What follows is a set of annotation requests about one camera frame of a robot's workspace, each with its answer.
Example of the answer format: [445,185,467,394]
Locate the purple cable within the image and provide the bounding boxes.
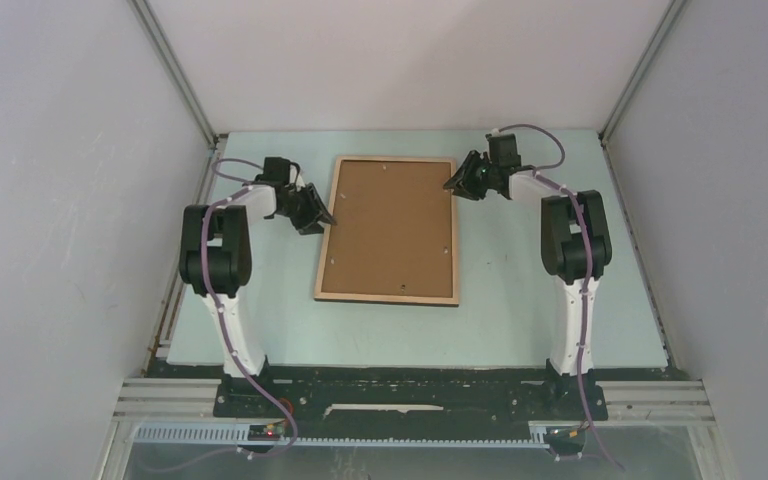
[496,123,627,475]
[198,157,299,475]

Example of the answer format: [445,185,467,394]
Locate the wooden picture frame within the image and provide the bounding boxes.
[312,155,461,307]

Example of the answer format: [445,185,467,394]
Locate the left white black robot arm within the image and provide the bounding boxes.
[178,157,337,417]

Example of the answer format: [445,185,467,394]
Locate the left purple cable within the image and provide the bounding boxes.
[198,157,299,475]

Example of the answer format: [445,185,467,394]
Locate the brown cardboard backing board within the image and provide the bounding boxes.
[320,160,455,299]

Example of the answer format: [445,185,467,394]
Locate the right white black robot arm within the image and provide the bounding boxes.
[443,132,613,378]

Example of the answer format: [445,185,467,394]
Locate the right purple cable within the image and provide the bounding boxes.
[496,123,627,475]

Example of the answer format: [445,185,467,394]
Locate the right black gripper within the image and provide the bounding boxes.
[442,150,498,202]

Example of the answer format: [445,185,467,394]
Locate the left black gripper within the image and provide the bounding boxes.
[278,184,336,236]

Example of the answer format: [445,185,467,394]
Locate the corner aluminium post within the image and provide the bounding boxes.
[599,0,690,146]
[128,0,219,147]

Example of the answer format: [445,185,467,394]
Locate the right corner aluminium post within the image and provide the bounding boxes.
[599,0,690,146]

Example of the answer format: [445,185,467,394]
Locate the aluminium frame rails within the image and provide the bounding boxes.
[114,378,716,427]

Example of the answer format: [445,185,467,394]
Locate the left corner aluminium post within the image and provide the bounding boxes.
[128,0,219,147]

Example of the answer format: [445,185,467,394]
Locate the white cable duct strip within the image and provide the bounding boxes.
[133,422,549,449]

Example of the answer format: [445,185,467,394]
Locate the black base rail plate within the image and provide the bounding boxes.
[213,366,608,440]

